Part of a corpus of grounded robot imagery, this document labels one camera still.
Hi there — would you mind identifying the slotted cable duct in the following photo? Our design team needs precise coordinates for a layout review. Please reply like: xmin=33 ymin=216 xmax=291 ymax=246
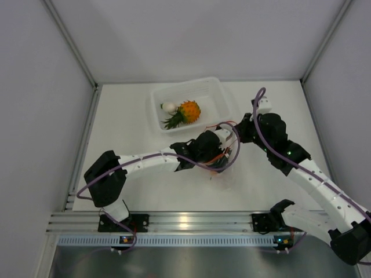
xmin=57 ymin=234 xmax=293 ymax=247

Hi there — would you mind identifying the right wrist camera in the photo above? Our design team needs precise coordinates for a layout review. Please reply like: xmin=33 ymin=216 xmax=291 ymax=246
xmin=256 ymin=97 xmax=272 ymax=115

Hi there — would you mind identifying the white fake radish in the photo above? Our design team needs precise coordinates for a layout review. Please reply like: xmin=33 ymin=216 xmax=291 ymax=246
xmin=161 ymin=102 xmax=177 ymax=114

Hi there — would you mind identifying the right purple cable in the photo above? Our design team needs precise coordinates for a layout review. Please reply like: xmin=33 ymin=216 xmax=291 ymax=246
xmin=252 ymin=87 xmax=371 ymax=221

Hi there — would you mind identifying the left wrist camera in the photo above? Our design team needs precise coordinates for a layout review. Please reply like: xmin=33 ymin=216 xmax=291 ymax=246
xmin=214 ymin=129 xmax=233 ymax=145

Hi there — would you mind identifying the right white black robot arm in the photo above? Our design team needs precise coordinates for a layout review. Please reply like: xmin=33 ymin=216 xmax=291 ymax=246
xmin=235 ymin=113 xmax=370 ymax=266

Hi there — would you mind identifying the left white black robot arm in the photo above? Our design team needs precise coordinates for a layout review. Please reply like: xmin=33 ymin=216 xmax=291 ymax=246
xmin=83 ymin=128 xmax=232 ymax=231

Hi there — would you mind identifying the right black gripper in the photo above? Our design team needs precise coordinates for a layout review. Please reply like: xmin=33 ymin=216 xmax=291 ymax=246
xmin=234 ymin=112 xmax=272 ymax=153

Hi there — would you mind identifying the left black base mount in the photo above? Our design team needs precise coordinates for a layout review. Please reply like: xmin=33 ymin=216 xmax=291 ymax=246
xmin=97 ymin=213 xmax=150 ymax=233

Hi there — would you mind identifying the white plastic basket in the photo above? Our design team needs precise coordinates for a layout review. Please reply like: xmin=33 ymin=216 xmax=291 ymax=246
xmin=150 ymin=77 xmax=231 ymax=133

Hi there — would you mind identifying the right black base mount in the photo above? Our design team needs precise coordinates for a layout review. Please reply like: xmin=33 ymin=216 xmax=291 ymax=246
xmin=251 ymin=213 xmax=283 ymax=235

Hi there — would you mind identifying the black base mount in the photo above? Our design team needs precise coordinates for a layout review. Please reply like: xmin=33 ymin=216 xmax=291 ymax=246
xmin=97 ymin=213 xmax=150 ymax=233
xmin=251 ymin=213 xmax=283 ymax=235

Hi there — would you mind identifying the clear zip bag orange seal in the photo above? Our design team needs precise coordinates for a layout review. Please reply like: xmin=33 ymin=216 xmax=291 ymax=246
xmin=204 ymin=120 xmax=237 ymax=192

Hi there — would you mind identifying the aluminium mounting rail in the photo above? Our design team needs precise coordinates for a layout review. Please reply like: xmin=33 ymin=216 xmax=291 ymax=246
xmin=46 ymin=210 xmax=328 ymax=233

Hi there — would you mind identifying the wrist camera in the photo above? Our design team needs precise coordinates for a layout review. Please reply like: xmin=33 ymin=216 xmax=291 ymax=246
xmin=214 ymin=129 xmax=233 ymax=145
xmin=256 ymin=97 xmax=272 ymax=115

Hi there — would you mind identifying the orange fake pineapple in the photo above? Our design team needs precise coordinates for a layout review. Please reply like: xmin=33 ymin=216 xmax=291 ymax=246
xmin=162 ymin=100 xmax=201 ymax=130

